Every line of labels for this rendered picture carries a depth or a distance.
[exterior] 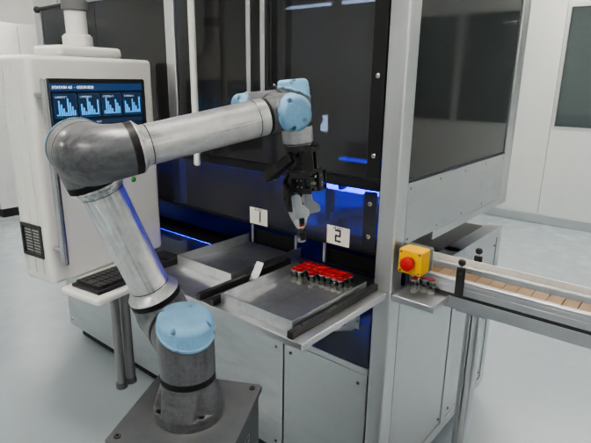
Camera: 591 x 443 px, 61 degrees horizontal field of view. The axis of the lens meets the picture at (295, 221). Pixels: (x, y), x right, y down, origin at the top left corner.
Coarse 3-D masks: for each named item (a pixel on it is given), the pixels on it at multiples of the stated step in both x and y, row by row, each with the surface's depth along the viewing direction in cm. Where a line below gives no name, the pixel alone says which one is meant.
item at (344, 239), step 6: (330, 228) 158; (336, 228) 157; (342, 228) 155; (330, 234) 159; (336, 234) 157; (342, 234) 155; (348, 234) 154; (330, 240) 159; (342, 240) 156; (348, 240) 154; (348, 246) 155
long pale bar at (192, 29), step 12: (192, 0) 168; (192, 12) 169; (192, 24) 170; (192, 36) 171; (192, 48) 172; (192, 60) 173; (192, 72) 174; (192, 84) 175; (192, 96) 176; (192, 108) 178
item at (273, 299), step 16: (272, 272) 155; (288, 272) 161; (240, 288) 145; (256, 288) 150; (272, 288) 151; (288, 288) 151; (304, 288) 151; (320, 288) 152; (352, 288) 144; (224, 304) 140; (240, 304) 135; (256, 304) 140; (272, 304) 140; (288, 304) 141; (304, 304) 141; (320, 304) 141; (272, 320) 128; (288, 320) 124; (304, 320) 128
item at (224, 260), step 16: (224, 240) 185; (240, 240) 191; (192, 256) 174; (208, 256) 178; (224, 256) 178; (240, 256) 178; (256, 256) 179; (272, 256) 179; (288, 256) 174; (208, 272) 160; (224, 272) 155; (240, 272) 156
